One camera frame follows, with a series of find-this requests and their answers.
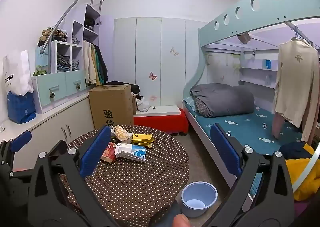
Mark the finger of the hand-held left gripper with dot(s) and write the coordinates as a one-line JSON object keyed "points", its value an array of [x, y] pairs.
{"points": [[21, 140]]}

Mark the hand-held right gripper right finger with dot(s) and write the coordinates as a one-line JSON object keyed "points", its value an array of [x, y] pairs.
{"points": [[225, 148]]}

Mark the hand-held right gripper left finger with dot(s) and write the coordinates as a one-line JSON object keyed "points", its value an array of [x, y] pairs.
{"points": [[95, 153]]}

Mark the yellow white patterned packet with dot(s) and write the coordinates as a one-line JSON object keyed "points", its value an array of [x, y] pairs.
{"points": [[121, 133]]}

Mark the light blue plastic bin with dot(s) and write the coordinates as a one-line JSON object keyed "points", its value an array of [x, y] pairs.
{"points": [[197, 203]]}

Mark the person's right hand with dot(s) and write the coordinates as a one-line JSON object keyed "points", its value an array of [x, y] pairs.
{"points": [[180, 221]]}

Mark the red plastic packet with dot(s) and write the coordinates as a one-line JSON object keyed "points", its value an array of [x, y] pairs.
{"points": [[108, 154]]}

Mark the white low cabinet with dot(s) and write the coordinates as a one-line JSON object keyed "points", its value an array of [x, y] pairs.
{"points": [[50, 126]]}

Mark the blue bag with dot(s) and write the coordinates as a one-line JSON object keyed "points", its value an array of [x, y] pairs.
{"points": [[21, 108]]}

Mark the teal fish print mattress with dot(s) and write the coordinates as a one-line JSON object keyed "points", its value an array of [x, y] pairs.
{"points": [[250, 126]]}

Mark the blue white long packet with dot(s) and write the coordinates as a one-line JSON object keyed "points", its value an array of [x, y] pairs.
{"points": [[136, 153]]}

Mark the grey quilt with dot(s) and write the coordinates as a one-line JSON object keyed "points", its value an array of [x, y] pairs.
{"points": [[225, 99]]}

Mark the olive white paper carton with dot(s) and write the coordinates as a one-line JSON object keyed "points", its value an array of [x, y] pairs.
{"points": [[142, 139]]}

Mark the brown dotted tablecloth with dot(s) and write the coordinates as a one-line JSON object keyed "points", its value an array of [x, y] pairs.
{"points": [[140, 179]]}

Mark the brown cardboard box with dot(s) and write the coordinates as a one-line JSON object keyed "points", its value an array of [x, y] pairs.
{"points": [[110, 101]]}

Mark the pinecone drawer knob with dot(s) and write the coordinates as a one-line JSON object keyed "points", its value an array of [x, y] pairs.
{"points": [[78, 86], [52, 95]]}

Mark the teal pillow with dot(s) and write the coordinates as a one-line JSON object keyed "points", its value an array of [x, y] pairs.
{"points": [[191, 103]]}

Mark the white shopping bag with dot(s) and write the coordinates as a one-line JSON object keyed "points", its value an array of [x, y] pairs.
{"points": [[18, 74]]}

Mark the red bench white top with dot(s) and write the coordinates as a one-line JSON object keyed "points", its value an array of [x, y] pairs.
{"points": [[162, 123]]}

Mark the navy garment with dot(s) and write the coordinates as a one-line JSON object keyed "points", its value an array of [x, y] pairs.
{"points": [[292, 149]]}

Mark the stepped shelf unit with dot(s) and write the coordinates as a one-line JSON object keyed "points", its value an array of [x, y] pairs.
{"points": [[62, 86]]}

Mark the white clothes pile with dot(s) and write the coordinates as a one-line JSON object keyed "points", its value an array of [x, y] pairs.
{"points": [[143, 103]]}

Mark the small green plant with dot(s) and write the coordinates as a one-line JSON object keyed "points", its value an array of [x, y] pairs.
{"points": [[40, 71]]}

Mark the black clothes pile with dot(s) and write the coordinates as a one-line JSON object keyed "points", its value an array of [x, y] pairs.
{"points": [[133, 88]]}

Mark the pink flower sticker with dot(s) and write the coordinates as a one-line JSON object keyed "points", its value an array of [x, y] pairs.
{"points": [[153, 97]]}

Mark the yellow garment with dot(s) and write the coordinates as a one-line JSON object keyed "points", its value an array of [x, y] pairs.
{"points": [[305, 174]]}

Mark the green hanging jacket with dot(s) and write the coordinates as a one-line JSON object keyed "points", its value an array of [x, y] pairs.
{"points": [[98, 66]]}

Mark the white plastic hoop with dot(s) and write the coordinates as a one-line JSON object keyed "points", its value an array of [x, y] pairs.
{"points": [[310, 168]]}

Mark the folded dark clothes stack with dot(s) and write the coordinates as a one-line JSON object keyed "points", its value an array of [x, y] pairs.
{"points": [[63, 63]]}

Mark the cream hanging jacket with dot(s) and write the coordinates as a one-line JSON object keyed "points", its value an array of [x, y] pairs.
{"points": [[88, 64]]}

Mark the black hanging jacket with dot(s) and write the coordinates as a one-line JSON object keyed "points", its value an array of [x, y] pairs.
{"points": [[103, 64]]}

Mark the small blue box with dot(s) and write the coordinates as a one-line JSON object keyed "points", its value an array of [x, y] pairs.
{"points": [[268, 64]]}

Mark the pink butterfly sticker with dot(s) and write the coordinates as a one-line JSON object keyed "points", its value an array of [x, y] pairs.
{"points": [[153, 76]]}

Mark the cream hanging sweater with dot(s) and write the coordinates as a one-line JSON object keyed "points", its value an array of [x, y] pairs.
{"points": [[295, 79]]}

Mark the white butterfly sticker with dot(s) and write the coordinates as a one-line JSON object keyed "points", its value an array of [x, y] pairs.
{"points": [[174, 51]]}

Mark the brown hanging bag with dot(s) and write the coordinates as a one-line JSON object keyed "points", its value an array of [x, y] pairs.
{"points": [[243, 38]]}

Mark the folded khaki clothes pile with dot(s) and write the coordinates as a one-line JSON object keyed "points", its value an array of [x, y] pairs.
{"points": [[53, 34]]}

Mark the white wardrobe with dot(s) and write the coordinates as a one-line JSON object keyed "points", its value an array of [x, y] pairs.
{"points": [[147, 49]]}

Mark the black folded garment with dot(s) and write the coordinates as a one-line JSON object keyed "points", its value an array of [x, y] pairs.
{"points": [[89, 23]]}

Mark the grey metal handrail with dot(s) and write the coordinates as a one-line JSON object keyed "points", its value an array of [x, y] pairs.
{"points": [[75, 2]]}

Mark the white wall shelves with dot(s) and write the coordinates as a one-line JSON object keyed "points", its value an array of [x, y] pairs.
{"points": [[257, 68]]}

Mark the light blue bunk bed frame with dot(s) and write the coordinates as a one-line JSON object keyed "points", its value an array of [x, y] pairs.
{"points": [[275, 4]]}

